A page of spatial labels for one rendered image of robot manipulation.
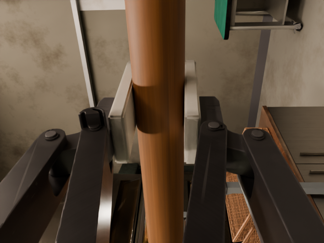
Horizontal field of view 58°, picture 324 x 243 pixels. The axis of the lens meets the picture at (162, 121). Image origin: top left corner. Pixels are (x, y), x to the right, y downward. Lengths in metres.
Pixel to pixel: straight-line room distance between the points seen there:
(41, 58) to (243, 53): 2.75
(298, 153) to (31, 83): 3.80
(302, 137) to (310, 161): 0.23
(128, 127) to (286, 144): 1.74
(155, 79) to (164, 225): 0.12
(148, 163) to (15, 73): 4.56
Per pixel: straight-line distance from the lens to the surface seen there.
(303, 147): 1.89
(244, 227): 1.86
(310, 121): 2.15
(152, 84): 0.15
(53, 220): 2.22
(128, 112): 0.15
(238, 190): 1.47
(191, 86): 0.16
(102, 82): 4.32
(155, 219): 0.23
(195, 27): 3.94
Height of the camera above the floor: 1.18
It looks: 3 degrees up
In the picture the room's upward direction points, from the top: 90 degrees counter-clockwise
